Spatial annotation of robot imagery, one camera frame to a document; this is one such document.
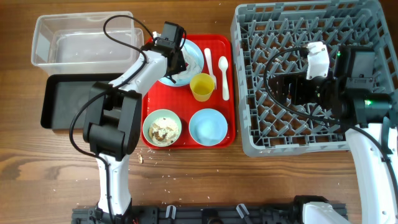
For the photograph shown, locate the white napkin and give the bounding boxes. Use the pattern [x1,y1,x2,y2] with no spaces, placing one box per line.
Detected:
[174,47,200,82]

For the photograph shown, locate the yellow plastic cup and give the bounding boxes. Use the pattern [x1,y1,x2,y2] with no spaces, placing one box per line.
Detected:
[190,73,215,102]

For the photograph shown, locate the green bowl with leftovers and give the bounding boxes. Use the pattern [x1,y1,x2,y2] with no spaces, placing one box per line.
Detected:
[142,109,182,147]

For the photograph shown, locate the light blue bowl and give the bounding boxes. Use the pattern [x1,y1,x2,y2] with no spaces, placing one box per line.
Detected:
[188,108,228,147]

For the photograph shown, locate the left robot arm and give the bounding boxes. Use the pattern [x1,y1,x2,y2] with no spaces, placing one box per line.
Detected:
[72,22,187,223]

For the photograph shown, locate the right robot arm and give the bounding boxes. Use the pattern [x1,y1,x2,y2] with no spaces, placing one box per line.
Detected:
[264,42,397,223]

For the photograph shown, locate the grey dishwasher rack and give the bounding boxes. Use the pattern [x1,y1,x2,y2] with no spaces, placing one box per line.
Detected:
[231,1,397,157]

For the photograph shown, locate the light blue plate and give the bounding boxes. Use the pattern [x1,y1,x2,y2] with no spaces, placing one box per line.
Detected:
[159,40,205,86]

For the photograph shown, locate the white plastic fork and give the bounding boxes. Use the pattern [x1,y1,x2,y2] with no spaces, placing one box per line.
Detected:
[204,48,217,89]

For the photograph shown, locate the white plastic spoon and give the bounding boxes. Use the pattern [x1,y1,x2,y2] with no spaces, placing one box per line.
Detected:
[218,56,229,101]

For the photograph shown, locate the red serving tray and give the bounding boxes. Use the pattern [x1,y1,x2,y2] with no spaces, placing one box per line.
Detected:
[141,34,236,150]

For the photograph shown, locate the clear plastic bin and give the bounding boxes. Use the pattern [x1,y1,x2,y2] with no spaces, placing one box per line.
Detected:
[31,11,144,75]

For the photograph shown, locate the black plastic tray bin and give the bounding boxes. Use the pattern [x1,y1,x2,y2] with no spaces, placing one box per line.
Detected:
[40,73,135,131]

